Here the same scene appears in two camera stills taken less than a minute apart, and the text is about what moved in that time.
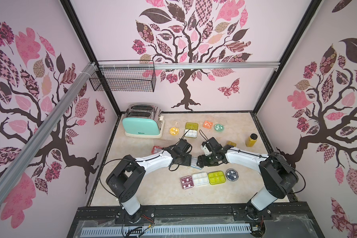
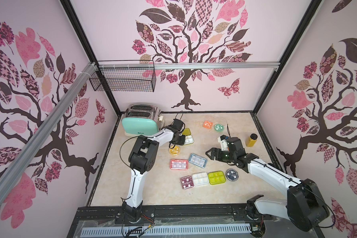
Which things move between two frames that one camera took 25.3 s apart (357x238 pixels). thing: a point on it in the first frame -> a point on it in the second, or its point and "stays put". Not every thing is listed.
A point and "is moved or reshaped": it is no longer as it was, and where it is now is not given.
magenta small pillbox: x=187 y=182 stays put
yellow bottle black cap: x=252 y=140 stays put
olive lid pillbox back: x=192 y=133 is moved or reshaped
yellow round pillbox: x=175 y=129 is moved or reshaped
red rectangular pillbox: x=155 y=148 is moved or reshaped
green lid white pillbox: x=216 y=177 stays put
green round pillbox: x=218 y=127 stays put
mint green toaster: x=143 y=121 stays put
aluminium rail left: x=0 y=185 stays put
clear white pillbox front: x=200 y=178 stays put
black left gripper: x=188 y=162 -> x=181 y=143
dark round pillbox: x=231 y=174 stays put
